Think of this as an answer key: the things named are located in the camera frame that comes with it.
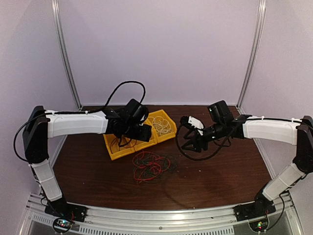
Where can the front aluminium rail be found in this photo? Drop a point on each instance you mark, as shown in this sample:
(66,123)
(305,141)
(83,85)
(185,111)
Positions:
(108,221)

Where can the aluminium frame post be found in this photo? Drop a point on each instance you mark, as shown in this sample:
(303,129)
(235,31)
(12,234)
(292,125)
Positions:
(259,27)
(64,53)

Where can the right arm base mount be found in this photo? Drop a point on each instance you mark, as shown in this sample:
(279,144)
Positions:
(256,214)

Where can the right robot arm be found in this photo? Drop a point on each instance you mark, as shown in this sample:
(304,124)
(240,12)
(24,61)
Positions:
(297,132)

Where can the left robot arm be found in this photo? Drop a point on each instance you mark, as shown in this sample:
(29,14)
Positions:
(128,121)

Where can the yellow three-compartment bin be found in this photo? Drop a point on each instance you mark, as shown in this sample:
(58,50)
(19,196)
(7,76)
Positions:
(157,128)

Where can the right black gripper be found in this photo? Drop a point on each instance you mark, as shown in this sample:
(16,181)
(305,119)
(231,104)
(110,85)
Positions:
(196,140)

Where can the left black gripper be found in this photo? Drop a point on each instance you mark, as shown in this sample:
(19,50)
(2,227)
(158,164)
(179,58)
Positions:
(145,135)

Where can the left aluminium frame post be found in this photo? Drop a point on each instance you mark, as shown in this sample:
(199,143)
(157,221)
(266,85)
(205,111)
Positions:
(64,53)

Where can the right aluminium frame post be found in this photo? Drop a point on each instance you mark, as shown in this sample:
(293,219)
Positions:
(259,27)

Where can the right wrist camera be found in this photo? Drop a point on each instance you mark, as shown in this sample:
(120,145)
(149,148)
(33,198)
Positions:
(192,123)

